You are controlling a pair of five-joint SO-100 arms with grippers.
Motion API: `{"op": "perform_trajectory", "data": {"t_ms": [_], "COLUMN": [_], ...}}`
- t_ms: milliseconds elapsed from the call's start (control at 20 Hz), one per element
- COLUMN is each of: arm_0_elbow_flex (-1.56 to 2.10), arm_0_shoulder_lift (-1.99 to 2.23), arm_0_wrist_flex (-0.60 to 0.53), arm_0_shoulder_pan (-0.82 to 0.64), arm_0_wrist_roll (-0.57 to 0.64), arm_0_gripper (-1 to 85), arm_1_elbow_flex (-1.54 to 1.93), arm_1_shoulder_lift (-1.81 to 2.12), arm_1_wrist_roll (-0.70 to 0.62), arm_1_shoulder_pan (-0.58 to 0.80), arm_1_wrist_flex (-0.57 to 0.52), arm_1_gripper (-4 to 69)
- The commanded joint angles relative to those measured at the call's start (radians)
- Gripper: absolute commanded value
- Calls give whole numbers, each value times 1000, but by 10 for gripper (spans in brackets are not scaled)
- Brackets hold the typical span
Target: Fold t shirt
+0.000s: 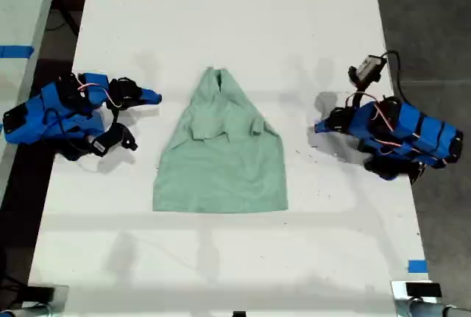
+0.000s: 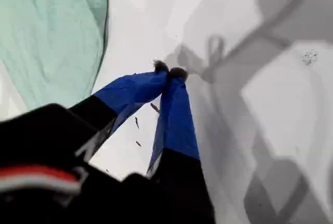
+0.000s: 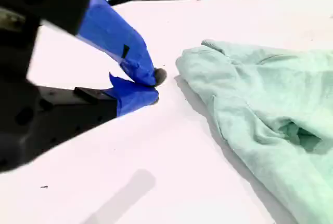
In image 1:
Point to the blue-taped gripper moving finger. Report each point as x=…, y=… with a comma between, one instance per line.
x=327, y=130
x=149, y=100

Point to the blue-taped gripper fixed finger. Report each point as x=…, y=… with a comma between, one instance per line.
x=147, y=93
x=329, y=120

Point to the pale green T-shirt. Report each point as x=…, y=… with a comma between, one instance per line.
x=221, y=162

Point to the blue and black robot arm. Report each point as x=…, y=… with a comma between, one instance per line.
x=412, y=131
x=75, y=120

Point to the long blue tape strip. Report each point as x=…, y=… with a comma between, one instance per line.
x=14, y=51

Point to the white side table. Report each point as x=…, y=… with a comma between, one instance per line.
x=22, y=8

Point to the small blue tape piece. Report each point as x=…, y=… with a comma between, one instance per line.
x=417, y=266

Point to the small black box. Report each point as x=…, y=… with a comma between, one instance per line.
x=423, y=290

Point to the short black camera stalk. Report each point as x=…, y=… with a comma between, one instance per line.
x=356, y=94
x=115, y=117

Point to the black camera box with label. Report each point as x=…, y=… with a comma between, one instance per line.
x=107, y=142

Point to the grey and black camera box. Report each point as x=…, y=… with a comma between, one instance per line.
x=368, y=67

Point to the metal table bracket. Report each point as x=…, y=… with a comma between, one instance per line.
x=60, y=296
x=399, y=300

